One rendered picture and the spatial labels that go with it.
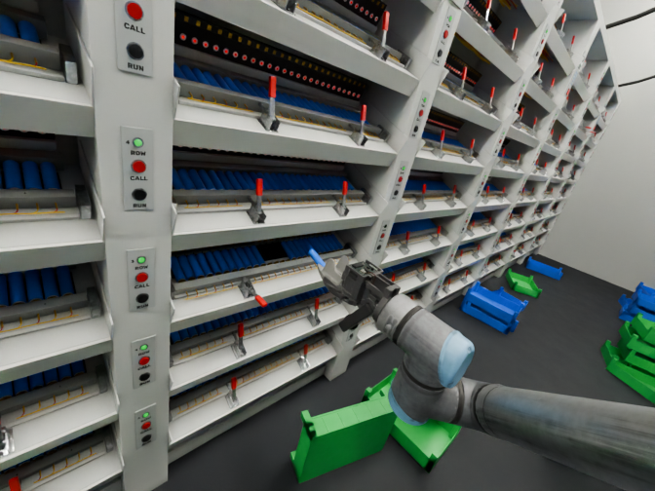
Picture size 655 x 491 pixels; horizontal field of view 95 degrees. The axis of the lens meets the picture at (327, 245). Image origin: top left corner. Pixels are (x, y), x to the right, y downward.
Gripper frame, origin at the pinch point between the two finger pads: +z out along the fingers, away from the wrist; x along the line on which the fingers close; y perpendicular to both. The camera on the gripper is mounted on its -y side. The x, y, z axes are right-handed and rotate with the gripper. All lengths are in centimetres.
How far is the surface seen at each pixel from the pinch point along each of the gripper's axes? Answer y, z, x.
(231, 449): -62, 2, 17
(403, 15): 62, 21, -27
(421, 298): -45, 9, -97
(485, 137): 40, 13, -97
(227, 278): -4.9, 11.0, 19.7
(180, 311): -8.5, 7.9, 31.0
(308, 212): 10.9, 10.2, 0.0
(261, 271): -5.0, 10.9, 10.6
